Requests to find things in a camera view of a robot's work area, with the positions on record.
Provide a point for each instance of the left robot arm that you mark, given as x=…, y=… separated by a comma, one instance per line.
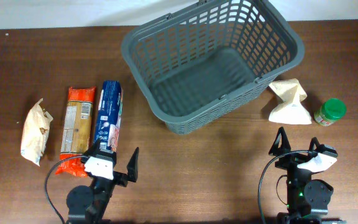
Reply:
x=87, y=204

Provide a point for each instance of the orange spaghetti packet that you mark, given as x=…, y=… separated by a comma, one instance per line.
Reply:
x=76, y=130

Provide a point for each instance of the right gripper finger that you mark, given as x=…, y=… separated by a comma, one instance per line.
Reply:
x=281, y=144
x=314, y=144

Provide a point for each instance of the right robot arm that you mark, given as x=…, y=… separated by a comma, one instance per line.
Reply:
x=307, y=198

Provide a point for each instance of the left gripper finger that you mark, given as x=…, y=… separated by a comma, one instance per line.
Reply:
x=132, y=167
x=94, y=149

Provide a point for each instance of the blue pasta box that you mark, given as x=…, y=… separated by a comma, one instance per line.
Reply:
x=108, y=120

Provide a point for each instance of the beige snack bag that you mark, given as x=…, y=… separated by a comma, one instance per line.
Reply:
x=35, y=133

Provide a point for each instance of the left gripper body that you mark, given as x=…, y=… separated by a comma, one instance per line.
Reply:
x=102, y=187

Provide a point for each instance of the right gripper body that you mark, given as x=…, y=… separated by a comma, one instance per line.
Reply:
x=296, y=177

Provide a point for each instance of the grey plastic shopping basket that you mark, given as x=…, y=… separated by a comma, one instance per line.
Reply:
x=197, y=64

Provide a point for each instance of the cream folded paper bag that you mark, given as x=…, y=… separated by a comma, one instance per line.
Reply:
x=290, y=110

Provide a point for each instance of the green lid jar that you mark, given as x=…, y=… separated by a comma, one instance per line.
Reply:
x=330, y=111

